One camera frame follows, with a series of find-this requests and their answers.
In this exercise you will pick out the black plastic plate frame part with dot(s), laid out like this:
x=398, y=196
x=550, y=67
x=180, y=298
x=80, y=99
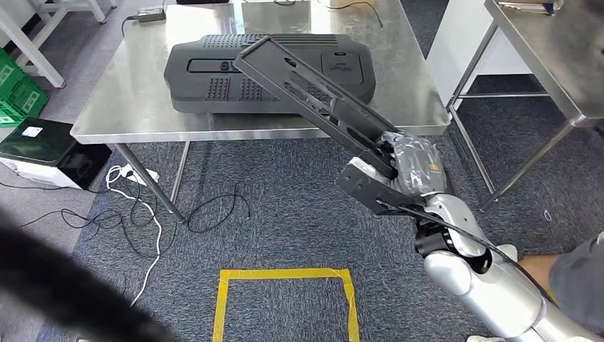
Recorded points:
x=264, y=56

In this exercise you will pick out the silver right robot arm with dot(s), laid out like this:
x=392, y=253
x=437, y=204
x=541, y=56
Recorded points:
x=495, y=292

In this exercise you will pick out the stainless steel workbench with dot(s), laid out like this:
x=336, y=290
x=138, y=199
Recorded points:
x=118, y=94

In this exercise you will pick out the yellow floor tape marking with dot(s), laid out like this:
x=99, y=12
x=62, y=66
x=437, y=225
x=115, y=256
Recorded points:
x=283, y=274

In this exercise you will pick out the black plastic engine cover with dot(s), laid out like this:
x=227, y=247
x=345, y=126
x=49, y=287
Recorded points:
x=198, y=101

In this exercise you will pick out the white power strip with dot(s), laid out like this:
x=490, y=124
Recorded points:
x=141, y=177

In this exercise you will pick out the cardboard box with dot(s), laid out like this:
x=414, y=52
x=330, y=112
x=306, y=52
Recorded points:
x=351, y=3

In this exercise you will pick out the black carrying case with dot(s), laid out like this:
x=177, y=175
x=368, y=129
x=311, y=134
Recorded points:
x=203, y=2

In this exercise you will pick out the white cabinet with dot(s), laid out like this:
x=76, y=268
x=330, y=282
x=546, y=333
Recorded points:
x=457, y=47

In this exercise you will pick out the black box on white base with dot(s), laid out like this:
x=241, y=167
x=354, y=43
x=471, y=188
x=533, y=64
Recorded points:
x=37, y=146

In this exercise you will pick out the stack of papers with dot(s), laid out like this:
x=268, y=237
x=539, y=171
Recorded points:
x=524, y=5

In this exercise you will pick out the stainless steel side table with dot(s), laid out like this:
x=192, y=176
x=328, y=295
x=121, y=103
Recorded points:
x=557, y=56

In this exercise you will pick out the green plastic crate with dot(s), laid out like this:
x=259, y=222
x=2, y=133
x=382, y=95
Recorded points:
x=9, y=71
x=30, y=101

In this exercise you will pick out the person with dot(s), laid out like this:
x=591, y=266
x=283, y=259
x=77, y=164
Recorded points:
x=575, y=283

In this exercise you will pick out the black right wrist camera bracket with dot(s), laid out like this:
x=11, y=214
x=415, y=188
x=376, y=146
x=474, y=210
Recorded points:
x=363, y=186

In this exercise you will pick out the white table frame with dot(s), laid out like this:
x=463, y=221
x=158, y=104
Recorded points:
x=35, y=49

